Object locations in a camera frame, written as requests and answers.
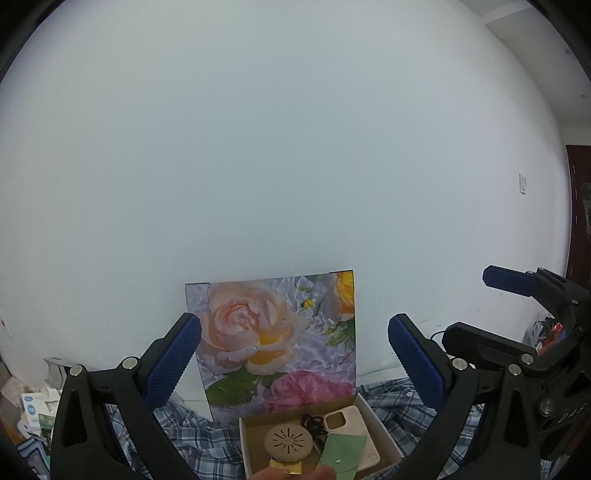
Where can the dark brown door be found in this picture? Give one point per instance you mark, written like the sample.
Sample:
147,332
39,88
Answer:
579,166

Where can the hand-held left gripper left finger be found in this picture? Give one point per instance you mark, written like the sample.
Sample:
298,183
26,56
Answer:
173,364

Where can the green pouch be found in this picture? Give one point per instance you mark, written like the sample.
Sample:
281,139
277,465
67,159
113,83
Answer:
341,454

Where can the beige round disc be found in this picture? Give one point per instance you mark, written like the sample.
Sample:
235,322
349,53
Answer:
288,443

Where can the pile of small packets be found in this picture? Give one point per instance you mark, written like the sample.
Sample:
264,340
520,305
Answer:
32,408

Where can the white wall switch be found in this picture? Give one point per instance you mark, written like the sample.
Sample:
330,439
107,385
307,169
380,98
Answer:
522,183

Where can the blue plaid shirt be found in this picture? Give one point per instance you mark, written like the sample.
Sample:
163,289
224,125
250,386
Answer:
207,443

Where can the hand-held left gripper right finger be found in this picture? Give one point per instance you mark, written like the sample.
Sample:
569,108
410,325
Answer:
415,364

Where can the red and white packets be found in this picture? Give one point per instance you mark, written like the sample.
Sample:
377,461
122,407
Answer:
551,334

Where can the white phone case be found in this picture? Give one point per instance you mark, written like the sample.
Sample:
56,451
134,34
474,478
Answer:
355,419

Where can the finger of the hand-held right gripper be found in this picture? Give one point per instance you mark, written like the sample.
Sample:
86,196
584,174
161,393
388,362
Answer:
508,279
489,344

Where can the rose flower painting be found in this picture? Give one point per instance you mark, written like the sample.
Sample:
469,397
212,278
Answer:
240,323

